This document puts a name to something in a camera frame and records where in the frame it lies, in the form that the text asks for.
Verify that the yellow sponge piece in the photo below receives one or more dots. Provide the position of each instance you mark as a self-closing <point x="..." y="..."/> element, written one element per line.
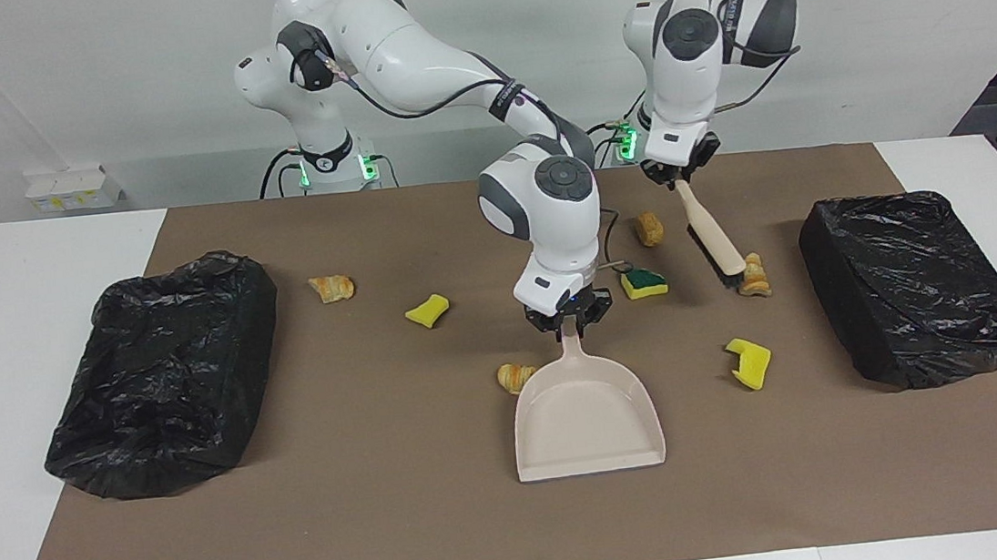
<point x="751" y="365"/>
<point x="427" y="311"/>

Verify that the black bag lined bin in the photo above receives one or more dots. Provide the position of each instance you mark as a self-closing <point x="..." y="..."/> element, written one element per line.
<point x="921" y="294"/>
<point x="160" y="377"/>

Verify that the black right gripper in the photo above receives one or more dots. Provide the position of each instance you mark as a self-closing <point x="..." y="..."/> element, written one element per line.
<point x="588" y="308"/>

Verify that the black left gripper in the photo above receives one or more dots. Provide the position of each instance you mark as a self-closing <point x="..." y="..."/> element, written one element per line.
<point x="684" y="166"/>

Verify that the green and yellow sponge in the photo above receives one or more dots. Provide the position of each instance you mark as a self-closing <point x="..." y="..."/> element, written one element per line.
<point x="645" y="284"/>

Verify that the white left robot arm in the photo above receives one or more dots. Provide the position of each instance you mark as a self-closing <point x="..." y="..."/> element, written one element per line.
<point x="687" y="51"/>

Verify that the golden croissant piece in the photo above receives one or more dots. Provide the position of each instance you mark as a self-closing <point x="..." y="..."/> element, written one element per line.
<point x="757" y="281"/>
<point x="332" y="289"/>
<point x="515" y="377"/>

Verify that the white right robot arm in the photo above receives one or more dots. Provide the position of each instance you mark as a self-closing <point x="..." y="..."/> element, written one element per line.
<point x="403" y="51"/>

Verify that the beige hand brush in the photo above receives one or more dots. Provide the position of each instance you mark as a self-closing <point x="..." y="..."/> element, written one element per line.
<point x="714" y="236"/>

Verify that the brown bread roll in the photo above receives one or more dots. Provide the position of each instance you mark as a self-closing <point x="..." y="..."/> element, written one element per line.
<point x="649" y="230"/>

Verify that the white power strip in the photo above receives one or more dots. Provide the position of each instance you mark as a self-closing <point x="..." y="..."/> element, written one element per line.
<point x="74" y="191"/>

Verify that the beige plastic dustpan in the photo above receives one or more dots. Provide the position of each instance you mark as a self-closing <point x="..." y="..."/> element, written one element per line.
<point x="585" y="418"/>

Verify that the brown paper table mat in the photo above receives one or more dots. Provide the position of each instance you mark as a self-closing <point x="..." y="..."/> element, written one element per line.
<point x="393" y="510"/>

